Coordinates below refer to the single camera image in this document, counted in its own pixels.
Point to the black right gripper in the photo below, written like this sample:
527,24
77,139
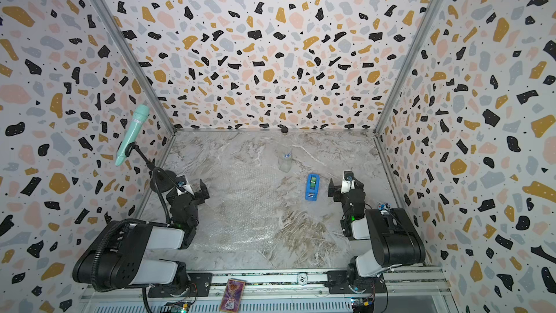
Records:
337,190

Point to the clear bubble wrap sheet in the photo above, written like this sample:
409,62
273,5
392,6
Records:
244,210

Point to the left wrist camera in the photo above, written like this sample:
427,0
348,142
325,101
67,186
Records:
184,187

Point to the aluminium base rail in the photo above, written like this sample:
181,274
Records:
404,289

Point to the blue tape dispenser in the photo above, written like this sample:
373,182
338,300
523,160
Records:
312,187

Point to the mint green microphone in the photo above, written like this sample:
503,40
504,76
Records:
140,115

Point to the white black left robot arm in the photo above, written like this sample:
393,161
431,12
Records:
117,257

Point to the right circuit board with wires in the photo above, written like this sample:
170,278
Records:
363,305

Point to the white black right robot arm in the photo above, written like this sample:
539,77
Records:
394,241

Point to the small blue white gadget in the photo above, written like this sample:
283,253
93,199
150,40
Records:
384,208

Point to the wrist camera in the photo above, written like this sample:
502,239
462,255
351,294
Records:
184,187
348,182

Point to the green circuit board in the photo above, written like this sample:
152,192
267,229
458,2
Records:
179,307

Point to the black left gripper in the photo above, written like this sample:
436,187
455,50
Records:
199,195

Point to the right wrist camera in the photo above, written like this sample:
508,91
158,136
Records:
348,182

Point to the purple card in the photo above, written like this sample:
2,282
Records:
233,293

